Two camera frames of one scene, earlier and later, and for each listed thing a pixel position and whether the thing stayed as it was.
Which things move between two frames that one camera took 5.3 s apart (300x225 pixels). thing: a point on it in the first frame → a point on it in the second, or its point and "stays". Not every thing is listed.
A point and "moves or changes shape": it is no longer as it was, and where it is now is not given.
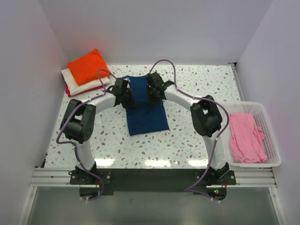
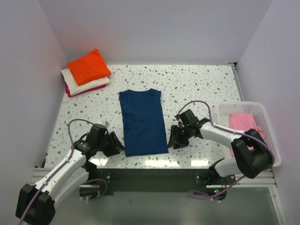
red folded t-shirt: x=68 y=93 stays
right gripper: x=150 y=99 → x=174 y=136
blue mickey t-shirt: x=146 y=117 moves or changes shape
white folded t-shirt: x=74 y=88 stays
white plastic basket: x=273 y=158 stays
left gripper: x=131 y=104 → x=118 y=146
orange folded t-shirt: x=85 y=70 stays
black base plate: x=152 y=180 stays
